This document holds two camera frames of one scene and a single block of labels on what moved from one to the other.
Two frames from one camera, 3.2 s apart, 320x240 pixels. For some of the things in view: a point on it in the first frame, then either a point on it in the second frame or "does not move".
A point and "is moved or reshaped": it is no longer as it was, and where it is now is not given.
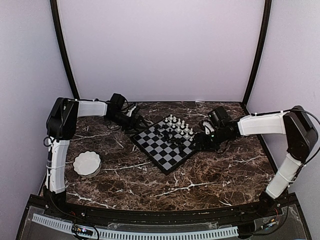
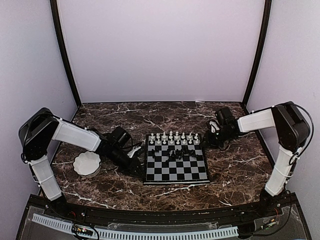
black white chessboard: (167, 144) is moved or reshaped
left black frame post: (54, 10) does not move
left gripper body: (126, 123) → (122, 163)
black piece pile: (179, 142) → (178, 153)
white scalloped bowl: (87, 164) does not move
